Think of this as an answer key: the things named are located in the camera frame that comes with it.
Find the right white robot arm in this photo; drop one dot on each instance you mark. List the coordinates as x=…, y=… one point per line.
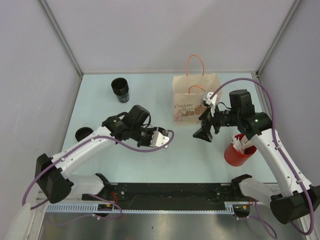
x=295, y=196

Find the tall black tumbler cup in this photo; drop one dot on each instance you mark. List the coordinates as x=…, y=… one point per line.
x=120, y=88

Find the red straw holder cup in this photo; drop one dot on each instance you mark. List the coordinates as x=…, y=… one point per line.
x=235, y=158

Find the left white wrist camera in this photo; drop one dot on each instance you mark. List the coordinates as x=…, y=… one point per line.
x=159, y=138

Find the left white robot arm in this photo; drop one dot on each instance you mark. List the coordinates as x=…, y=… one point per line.
x=55, y=175

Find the paper takeout bag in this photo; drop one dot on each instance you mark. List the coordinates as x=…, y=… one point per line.
x=188, y=92

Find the black coffee cup lid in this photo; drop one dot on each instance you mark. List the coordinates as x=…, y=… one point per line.
x=160, y=129

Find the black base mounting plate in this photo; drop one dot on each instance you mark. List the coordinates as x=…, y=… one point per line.
x=172, y=196

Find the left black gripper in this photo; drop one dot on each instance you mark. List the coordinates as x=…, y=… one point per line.
x=148, y=142

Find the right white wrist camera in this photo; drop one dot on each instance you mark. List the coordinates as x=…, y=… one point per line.
x=209, y=99

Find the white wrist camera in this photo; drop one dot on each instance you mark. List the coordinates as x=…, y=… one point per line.
x=159, y=138
x=209, y=99

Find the short black cup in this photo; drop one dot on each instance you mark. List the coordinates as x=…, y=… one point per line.
x=82, y=133

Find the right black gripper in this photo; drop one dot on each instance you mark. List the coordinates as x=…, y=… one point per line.
x=204, y=132

